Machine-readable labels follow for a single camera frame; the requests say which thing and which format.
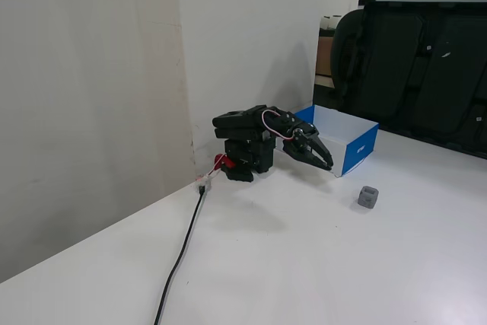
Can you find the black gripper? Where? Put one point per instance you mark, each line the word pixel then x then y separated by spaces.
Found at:
pixel 303 144

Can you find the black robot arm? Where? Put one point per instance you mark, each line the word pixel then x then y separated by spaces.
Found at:
pixel 243 134

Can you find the blue and white cardboard box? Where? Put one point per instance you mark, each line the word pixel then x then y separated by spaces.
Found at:
pixel 359 138

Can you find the small gray block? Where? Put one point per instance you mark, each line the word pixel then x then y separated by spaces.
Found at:
pixel 368 198

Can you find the red table clamp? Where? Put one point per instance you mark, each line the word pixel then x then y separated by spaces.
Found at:
pixel 224 160

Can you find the brown cardboard carton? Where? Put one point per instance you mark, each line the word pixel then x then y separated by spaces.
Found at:
pixel 324 55

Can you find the thin red and white lead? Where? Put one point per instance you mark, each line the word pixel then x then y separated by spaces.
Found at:
pixel 215 169

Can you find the white container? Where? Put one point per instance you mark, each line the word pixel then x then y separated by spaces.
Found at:
pixel 331 22

